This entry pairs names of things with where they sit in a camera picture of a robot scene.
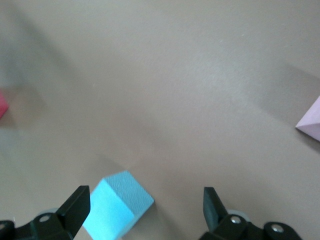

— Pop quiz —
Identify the light blue foam block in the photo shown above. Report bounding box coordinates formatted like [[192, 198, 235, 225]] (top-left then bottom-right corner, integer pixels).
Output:
[[81, 170, 155, 240]]

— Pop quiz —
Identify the red foam block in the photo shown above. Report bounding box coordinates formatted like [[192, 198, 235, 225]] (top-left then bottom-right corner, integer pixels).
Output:
[[0, 89, 10, 121]]

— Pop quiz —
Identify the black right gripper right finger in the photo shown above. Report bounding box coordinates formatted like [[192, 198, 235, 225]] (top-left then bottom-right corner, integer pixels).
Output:
[[199, 186, 303, 240]]

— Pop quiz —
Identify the pink foam block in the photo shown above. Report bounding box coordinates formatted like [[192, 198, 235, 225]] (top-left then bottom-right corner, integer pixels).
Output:
[[294, 94, 320, 143]]

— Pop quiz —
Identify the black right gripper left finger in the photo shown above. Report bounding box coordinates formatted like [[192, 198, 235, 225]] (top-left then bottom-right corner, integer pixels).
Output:
[[0, 184, 91, 240]]

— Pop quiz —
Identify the brown table cover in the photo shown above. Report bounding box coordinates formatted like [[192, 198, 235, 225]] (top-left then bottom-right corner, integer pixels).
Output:
[[0, 0, 320, 240]]

